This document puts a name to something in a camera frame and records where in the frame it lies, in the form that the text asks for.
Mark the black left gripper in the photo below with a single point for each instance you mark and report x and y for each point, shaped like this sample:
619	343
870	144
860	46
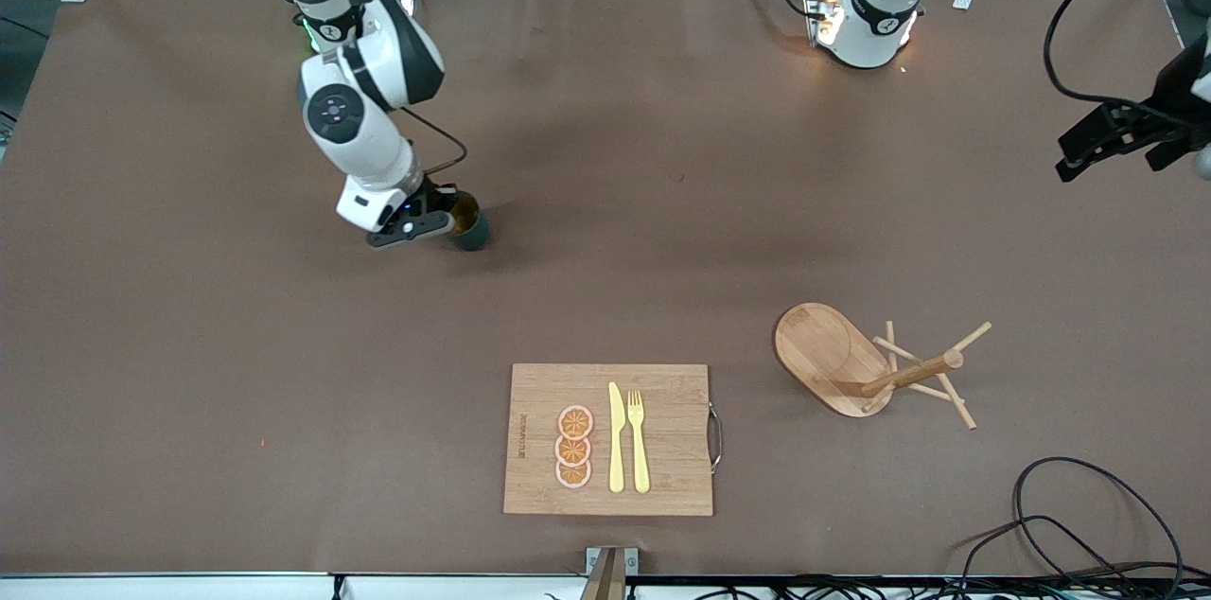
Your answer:
1176	95

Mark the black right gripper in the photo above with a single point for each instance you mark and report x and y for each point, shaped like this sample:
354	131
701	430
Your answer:
436	197

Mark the teal HOME mug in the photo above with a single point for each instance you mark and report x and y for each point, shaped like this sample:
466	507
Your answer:
473	236

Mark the silver arm base connector block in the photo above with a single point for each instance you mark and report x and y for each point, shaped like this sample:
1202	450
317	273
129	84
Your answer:
823	13

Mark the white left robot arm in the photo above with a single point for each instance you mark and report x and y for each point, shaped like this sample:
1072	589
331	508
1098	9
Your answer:
875	8

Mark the toy orange slice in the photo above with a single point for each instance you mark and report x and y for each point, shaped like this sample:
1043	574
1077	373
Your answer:
573	474
572	450
575	422

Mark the yellow plastic knife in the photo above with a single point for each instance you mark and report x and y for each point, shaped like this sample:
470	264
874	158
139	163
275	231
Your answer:
616	439

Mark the yellow plastic fork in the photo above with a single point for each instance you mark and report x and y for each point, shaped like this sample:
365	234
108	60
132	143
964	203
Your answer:
640	449

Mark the wooden mug tree stand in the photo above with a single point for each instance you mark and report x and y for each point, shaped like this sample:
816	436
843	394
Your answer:
814	349

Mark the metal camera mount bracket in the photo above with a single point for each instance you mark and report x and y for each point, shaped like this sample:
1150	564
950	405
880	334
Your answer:
610	576

